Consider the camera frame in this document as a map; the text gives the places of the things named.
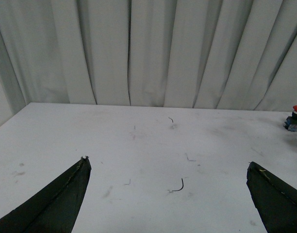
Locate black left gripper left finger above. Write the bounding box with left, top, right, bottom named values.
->
left=0, top=157, right=91, bottom=233

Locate white pleated curtain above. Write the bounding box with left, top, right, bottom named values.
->
left=0, top=0, right=297, bottom=126

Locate long bent wire piece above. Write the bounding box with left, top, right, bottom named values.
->
left=167, top=178, right=184, bottom=194

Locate red push button switch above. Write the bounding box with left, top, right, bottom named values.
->
left=284, top=105, right=297, bottom=132

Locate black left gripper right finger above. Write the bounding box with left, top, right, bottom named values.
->
left=247, top=162, right=297, bottom=233

